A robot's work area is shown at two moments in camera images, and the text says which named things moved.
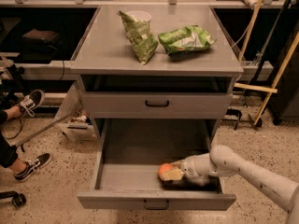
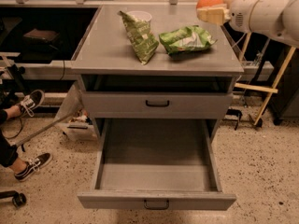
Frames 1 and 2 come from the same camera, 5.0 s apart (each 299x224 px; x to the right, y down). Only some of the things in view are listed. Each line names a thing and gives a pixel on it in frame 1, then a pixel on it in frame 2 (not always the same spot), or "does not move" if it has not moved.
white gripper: (191, 168) -> (240, 13)
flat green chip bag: (187, 39) does not move
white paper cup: (140, 15) does not move
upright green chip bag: (138, 36) does not move
